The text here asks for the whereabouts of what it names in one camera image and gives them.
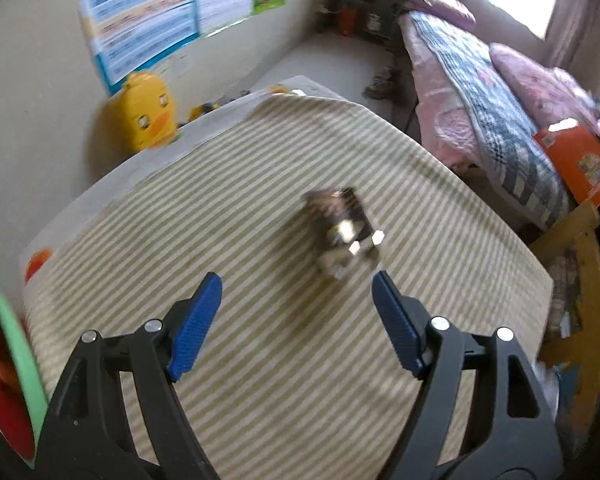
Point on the striped beige tablecloth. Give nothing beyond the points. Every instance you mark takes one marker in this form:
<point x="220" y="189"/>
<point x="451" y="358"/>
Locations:
<point x="255" y="200"/>

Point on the yellow toy vehicle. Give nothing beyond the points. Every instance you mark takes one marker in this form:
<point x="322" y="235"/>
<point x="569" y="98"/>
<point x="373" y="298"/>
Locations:
<point x="207" y="109"/>

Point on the red box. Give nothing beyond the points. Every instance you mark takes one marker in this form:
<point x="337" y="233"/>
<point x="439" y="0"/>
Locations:
<point x="347" y="21"/>

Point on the white low table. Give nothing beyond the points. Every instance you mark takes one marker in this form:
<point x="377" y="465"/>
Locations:
<point x="80" y="200"/>

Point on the yellow duck toy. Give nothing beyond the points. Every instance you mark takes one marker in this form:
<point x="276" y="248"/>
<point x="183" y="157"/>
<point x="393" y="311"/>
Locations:
<point x="142" y="115"/>

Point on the wooden chair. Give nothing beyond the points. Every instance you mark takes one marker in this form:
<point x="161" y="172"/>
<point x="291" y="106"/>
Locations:
<point x="587" y="285"/>

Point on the pair of grey shoes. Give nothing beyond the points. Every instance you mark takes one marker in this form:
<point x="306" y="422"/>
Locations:
<point x="382" y="85"/>

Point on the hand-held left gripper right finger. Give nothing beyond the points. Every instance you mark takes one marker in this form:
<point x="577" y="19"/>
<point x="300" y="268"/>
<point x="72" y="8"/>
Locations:
<point x="397" y="325"/>

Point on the brown silver wrapper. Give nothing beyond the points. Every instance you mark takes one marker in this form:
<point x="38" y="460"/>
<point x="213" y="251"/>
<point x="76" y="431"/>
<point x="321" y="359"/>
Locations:
<point x="342" y="230"/>

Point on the purple pillow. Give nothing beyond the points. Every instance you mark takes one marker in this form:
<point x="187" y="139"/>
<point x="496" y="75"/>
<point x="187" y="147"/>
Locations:
<point x="442" y="5"/>

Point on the blue chequered quilt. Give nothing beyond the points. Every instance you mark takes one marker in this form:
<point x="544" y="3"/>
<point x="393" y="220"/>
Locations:
<point x="495" y="120"/>

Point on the small white container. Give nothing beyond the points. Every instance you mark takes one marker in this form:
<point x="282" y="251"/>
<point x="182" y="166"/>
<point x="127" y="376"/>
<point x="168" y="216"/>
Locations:
<point x="372" y="22"/>

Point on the large blue wall poster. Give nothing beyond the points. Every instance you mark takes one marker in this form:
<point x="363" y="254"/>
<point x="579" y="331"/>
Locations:
<point x="140" y="15"/>

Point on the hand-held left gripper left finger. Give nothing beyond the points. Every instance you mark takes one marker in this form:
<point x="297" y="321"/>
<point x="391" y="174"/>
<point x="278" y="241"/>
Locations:
<point x="195" y="325"/>

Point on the bed with pink sheet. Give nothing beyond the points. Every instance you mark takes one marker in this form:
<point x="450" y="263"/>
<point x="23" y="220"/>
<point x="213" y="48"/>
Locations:
<point x="440" y="105"/>

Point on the pink blanket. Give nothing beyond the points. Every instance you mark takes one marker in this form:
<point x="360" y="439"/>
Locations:
<point x="545" y="85"/>

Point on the green bin with red inside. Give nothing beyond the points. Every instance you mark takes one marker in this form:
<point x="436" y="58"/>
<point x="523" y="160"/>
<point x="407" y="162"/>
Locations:
<point x="10" y="425"/>

